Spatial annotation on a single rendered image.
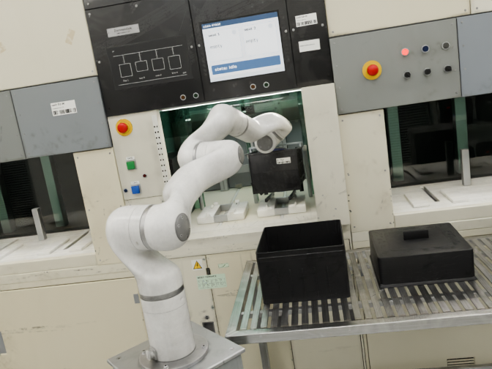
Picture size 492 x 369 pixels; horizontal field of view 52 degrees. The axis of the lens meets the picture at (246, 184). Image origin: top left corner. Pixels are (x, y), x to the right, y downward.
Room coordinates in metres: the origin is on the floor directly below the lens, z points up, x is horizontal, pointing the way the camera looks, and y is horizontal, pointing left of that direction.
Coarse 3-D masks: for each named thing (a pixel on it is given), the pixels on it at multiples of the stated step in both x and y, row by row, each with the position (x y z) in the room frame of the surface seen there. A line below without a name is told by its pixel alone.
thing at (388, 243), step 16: (432, 224) 1.72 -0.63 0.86; (448, 224) 1.70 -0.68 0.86; (384, 240) 1.64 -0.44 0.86; (400, 240) 1.61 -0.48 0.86; (416, 240) 1.59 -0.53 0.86; (432, 240) 1.56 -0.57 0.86; (448, 240) 1.54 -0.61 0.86; (464, 240) 1.52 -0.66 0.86; (384, 256) 1.49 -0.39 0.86; (400, 256) 1.48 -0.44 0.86; (416, 256) 1.47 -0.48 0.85; (432, 256) 1.46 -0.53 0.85; (448, 256) 1.45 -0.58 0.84; (464, 256) 1.45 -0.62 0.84; (384, 272) 1.49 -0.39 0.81; (400, 272) 1.48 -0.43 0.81; (416, 272) 1.47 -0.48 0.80; (432, 272) 1.46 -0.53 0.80; (448, 272) 1.46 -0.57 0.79; (464, 272) 1.45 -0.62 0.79
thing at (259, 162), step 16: (288, 144) 2.23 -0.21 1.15; (256, 160) 2.17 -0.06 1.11; (272, 160) 2.15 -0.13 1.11; (288, 160) 2.14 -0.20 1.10; (256, 176) 2.17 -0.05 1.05; (272, 176) 2.15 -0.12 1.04; (288, 176) 2.13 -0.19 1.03; (304, 176) 2.28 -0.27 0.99; (256, 192) 2.16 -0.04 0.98; (272, 192) 2.14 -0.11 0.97
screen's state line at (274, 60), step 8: (272, 56) 1.92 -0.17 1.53; (224, 64) 1.94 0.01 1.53; (232, 64) 1.94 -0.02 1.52; (240, 64) 1.93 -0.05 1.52; (248, 64) 1.93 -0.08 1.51; (256, 64) 1.93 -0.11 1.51; (264, 64) 1.92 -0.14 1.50; (272, 64) 1.92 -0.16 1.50; (216, 72) 1.95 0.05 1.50; (224, 72) 1.94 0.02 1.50
